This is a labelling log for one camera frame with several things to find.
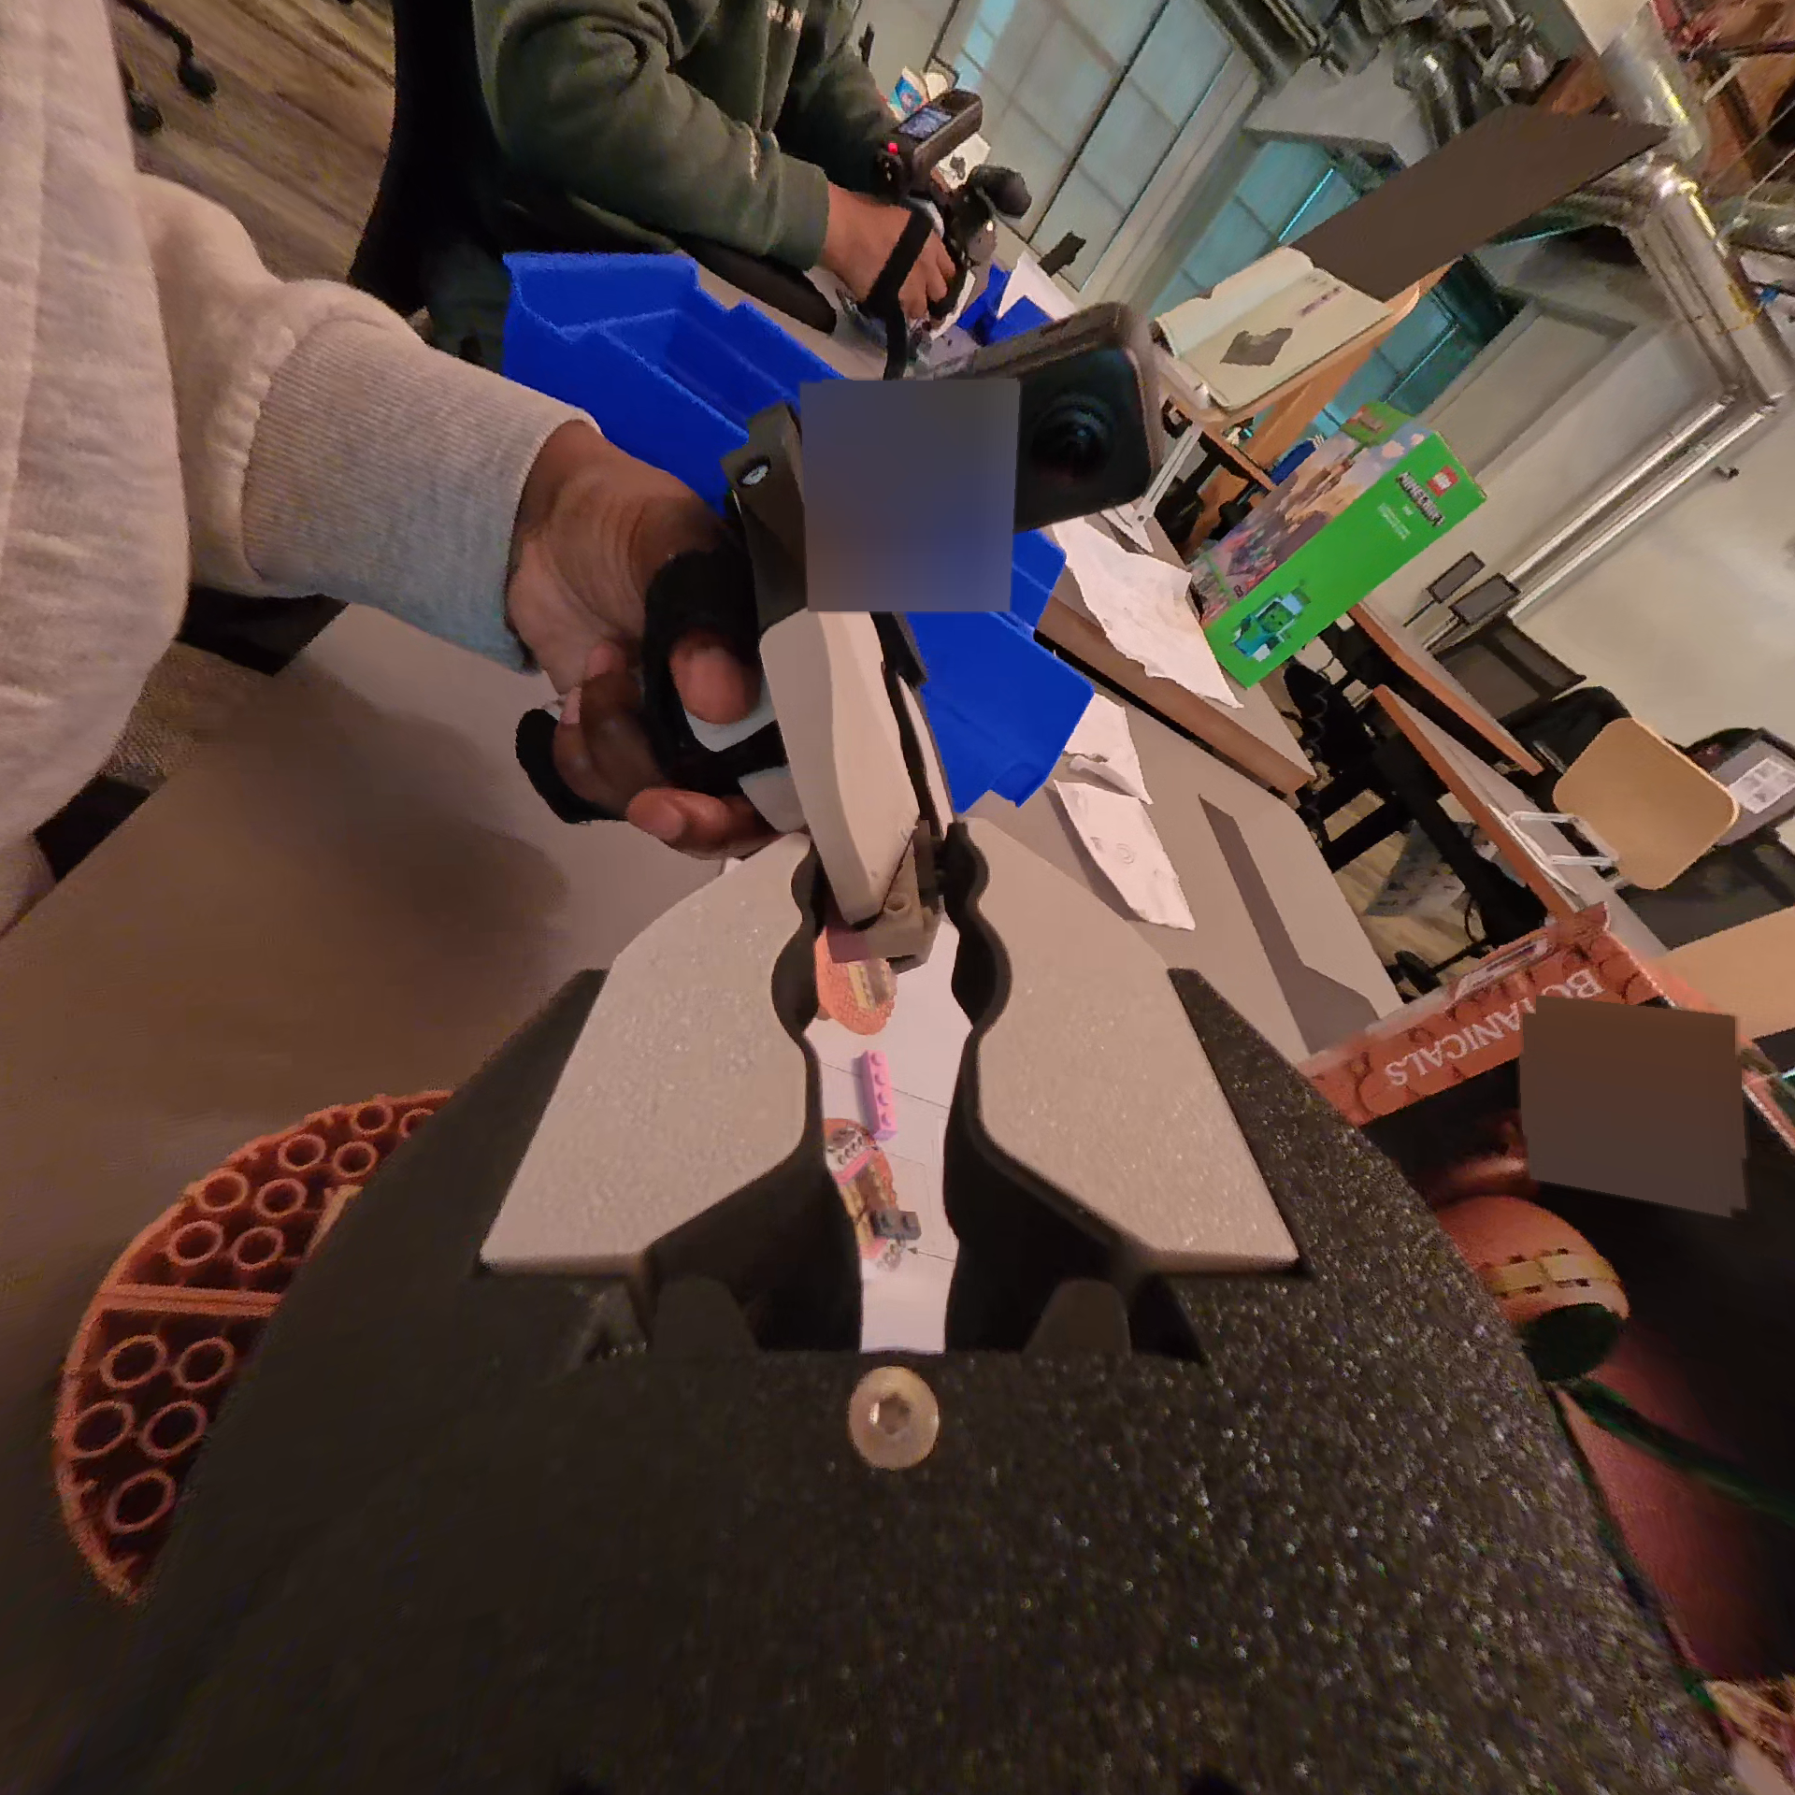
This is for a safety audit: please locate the open building instruction booklet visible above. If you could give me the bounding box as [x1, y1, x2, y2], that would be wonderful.
[807, 941, 977, 1354]

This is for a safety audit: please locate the person's left hand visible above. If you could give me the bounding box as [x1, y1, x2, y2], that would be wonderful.
[504, 421, 820, 860]

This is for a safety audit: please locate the blue plastic bin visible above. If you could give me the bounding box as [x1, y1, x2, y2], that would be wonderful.
[499, 253, 1090, 816]

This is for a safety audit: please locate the beige chair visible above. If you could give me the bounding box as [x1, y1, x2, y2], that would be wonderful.
[1551, 716, 1746, 894]

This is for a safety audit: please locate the round orange lego pot build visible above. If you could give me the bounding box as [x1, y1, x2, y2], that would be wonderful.
[56, 1089, 456, 1607]

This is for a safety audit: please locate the person's left forearm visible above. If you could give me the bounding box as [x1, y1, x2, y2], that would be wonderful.
[140, 184, 596, 675]

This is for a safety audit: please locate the green building set box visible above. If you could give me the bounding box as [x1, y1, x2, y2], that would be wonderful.
[1200, 421, 1488, 692]

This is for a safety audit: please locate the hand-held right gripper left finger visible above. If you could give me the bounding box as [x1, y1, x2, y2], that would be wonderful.
[482, 857, 824, 1281]

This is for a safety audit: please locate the dark building set box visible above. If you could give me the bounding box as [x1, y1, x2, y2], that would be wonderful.
[1305, 898, 1795, 1795]

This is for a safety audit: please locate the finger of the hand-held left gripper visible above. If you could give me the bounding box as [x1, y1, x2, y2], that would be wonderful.
[757, 604, 914, 900]
[830, 673, 961, 976]

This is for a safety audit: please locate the grey desk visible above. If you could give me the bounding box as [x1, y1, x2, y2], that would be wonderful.
[0, 604, 1404, 1795]

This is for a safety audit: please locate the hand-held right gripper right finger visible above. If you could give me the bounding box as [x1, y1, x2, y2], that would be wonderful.
[947, 829, 1301, 1281]

